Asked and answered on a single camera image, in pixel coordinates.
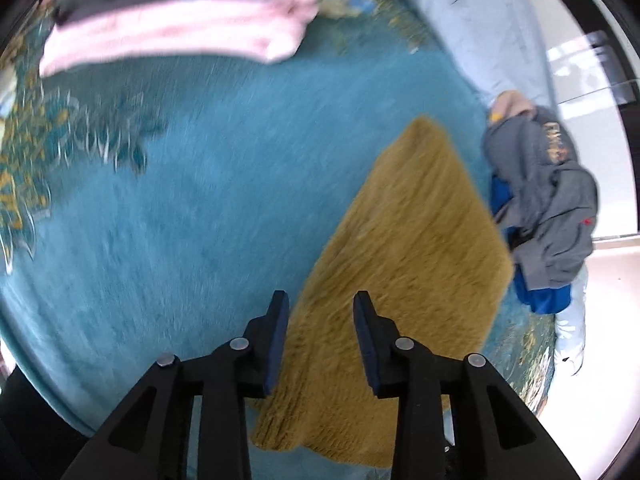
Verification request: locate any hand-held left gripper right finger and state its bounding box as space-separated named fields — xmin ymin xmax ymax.
xmin=353 ymin=290 xmax=581 ymax=480

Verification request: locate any mustard yellow knit sweater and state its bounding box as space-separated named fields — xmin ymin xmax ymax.
xmin=249 ymin=116 xmax=516 ymax=470

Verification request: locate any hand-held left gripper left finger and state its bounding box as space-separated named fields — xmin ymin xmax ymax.
xmin=61 ymin=290 xmax=291 ymax=480

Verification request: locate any beige garment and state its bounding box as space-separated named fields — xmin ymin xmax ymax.
xmin=489 ymin=90 xmax=537 ymax=126

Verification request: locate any teal patterned blanket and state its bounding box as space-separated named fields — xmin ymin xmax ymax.
xmin=0 ymin=0 xmax=558 ymax=480

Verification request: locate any grey hooded sweatshirt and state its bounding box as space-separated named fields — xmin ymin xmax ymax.
xmin=481 ymin=105 xmax=600 ymax=292

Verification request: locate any light blue garment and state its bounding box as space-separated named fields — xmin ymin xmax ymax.
xmin=365 ymin=0 xmax=561 ymax=111

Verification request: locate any pink folded garment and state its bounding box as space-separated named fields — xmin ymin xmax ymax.
xmin=38 ymin=0 xmax=327 ymax=79

